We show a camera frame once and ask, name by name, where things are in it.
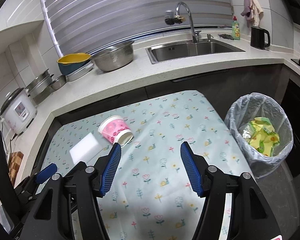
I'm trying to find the yellow green plastic bag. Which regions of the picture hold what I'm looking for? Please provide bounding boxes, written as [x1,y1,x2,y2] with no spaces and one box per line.
[242,116,280,157]

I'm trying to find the trash bin with clear liner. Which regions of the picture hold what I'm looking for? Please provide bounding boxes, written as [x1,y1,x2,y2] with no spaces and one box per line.
[224,93,293,178]

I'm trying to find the chrome kitchen faucet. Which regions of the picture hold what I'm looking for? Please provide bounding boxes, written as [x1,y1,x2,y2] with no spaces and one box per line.
[165,1,200,43]

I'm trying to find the white foam sponge block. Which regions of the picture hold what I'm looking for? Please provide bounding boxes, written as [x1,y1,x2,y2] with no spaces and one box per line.
[70,133,103,165]

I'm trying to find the wooden cutting board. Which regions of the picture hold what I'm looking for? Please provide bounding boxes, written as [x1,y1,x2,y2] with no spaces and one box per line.
[8,151,24,186]

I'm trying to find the pink white paper cup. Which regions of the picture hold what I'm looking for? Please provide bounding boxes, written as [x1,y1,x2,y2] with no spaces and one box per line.
[98,115,133,147]

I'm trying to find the floral light blue tablecloth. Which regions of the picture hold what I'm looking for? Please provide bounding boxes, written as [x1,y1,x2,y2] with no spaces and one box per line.
[43,90,250,239]

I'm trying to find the white rice cooker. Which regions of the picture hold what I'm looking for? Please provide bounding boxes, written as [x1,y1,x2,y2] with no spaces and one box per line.
[0,88,37,135]

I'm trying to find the stacked steel steamer pots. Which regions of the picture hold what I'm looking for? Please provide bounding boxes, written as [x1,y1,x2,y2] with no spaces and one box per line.
[25,69,53,98]

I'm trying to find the small steel bowl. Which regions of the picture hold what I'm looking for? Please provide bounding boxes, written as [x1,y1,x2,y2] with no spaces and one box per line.
[50,75,66,91]

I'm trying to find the shallow steel tray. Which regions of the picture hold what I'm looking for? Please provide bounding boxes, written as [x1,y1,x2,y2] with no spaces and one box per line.
[66,62,94,82]

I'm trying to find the steel colander bowl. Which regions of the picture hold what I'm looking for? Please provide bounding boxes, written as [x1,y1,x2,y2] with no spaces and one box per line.
[90,40,134,72]

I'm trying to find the yellow teal plastic basin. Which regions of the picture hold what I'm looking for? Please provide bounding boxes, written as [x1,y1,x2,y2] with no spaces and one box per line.
[57,53,91,75]

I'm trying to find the stainless steel sink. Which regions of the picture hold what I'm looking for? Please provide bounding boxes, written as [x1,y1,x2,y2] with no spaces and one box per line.
[146,40,244,64]

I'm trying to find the dark steel wool scrubber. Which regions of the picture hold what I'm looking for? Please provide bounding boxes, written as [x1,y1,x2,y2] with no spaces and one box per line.
[218,34,234,40]

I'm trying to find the green dish soap bottle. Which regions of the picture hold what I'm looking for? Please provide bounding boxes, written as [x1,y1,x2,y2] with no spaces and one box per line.
[231,16,241,40]

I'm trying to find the black electric kettle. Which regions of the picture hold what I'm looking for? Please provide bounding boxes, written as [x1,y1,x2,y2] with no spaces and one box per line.
[250,26,270,50]

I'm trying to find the grey zebra window blind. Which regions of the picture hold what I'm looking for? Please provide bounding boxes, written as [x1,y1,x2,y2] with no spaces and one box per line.
[40,0,232,56]

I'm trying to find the purple hanging cloth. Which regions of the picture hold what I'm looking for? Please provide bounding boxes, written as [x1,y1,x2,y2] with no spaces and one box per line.
[241,0,254,27]

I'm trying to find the pink hanging cloth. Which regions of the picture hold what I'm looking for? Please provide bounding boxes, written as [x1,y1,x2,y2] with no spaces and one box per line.
[250,0,263,27]

